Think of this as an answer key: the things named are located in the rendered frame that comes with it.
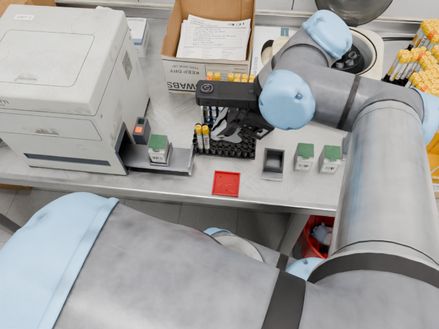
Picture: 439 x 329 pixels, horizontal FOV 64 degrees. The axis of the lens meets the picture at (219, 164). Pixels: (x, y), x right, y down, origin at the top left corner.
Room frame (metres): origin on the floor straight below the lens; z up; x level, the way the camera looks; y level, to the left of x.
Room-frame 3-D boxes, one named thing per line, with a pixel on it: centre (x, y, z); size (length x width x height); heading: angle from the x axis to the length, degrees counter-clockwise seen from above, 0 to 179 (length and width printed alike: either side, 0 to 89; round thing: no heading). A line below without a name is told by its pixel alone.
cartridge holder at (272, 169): (0.45, -0.14, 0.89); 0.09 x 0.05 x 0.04; 169
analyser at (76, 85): (0.60, 0.35, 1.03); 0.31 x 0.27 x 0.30; 81
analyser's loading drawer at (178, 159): (0.48, 0.17, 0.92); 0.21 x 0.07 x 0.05; 81
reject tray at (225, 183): (0.41, -0.02, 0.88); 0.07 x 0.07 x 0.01; 81
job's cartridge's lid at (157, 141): (0.47, 0.15, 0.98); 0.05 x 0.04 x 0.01; 171
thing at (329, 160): (0.45, -0.28, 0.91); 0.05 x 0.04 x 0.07; 171
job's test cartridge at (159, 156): (0.47, 0.15, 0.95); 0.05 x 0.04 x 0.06; 171
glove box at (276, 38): (0.80, -0.18, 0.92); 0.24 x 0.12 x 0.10; 171
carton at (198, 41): (0.84, 0.01, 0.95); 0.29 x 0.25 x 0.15; 171
